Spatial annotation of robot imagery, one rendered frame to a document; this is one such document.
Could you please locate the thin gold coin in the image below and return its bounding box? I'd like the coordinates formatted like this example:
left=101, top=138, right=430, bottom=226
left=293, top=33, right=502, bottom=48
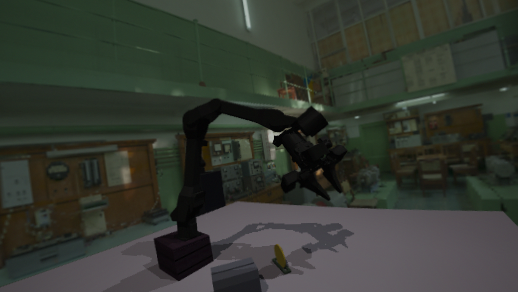
left=274, top=244, right=286, bottom=267

